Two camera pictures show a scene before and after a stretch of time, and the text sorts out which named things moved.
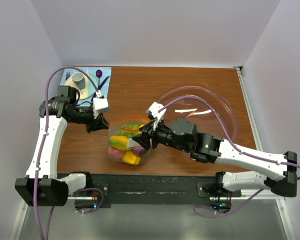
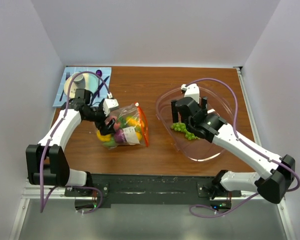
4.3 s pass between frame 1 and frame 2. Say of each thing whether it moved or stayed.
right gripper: moved
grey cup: stayed
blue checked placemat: stayed
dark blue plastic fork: stayed
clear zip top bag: moved
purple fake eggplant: moved
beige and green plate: stayed
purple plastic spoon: stayed
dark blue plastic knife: stayed
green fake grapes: moved
